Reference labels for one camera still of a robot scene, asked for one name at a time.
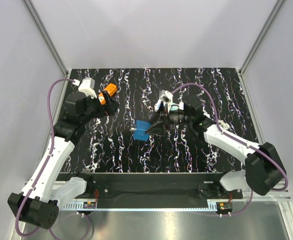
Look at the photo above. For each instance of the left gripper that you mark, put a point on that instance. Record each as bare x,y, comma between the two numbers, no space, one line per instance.
110,108

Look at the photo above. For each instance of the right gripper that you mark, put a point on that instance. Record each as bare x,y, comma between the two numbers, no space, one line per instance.
157,128

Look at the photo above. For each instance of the orange power strip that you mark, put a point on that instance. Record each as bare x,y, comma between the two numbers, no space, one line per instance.
111,89

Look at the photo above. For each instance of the blue cube adapter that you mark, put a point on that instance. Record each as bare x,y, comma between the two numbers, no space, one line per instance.
139,130

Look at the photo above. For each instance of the teal plug adapter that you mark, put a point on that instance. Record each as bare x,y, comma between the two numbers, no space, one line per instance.
174,108

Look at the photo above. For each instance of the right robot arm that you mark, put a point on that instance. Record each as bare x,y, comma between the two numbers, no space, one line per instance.
263,168

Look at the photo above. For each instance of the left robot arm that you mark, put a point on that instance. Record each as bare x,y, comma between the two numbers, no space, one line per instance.
38,203

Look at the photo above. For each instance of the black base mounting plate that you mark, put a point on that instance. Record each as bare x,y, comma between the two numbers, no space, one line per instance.
130,191

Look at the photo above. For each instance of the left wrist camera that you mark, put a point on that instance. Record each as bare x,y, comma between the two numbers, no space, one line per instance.
87,87

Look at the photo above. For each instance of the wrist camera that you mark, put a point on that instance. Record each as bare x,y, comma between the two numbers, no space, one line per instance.
87,87
165,100

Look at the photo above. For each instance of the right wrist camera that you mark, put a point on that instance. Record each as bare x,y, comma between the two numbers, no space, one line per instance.
165,100

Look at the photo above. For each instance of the white power strip cord plug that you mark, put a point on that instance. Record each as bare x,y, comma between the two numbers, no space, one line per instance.
224,125

